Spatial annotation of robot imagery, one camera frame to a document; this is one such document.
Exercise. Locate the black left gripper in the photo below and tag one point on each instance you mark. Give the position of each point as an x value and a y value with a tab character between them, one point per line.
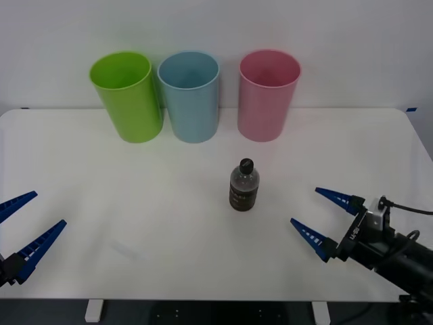
4	269

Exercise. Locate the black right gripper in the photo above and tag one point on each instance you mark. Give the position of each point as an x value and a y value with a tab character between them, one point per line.
363	248

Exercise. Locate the dark bottle with black cap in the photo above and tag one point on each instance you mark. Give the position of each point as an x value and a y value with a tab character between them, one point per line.
243	194

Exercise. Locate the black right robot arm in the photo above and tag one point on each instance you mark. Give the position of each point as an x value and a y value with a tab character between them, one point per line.
417	265

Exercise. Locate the white table leg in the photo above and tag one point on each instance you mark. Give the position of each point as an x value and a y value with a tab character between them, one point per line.
321	313
94	310

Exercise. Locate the pink plastic bin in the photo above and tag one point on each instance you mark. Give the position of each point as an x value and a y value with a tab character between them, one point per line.
262	111

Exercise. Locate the green plastic bin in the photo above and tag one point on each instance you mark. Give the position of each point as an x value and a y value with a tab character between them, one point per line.
132	111

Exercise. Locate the pale blue plastic bin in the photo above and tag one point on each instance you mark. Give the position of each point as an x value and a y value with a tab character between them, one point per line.
194	115

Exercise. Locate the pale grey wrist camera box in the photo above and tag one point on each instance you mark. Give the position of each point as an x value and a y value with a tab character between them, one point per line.
379	216

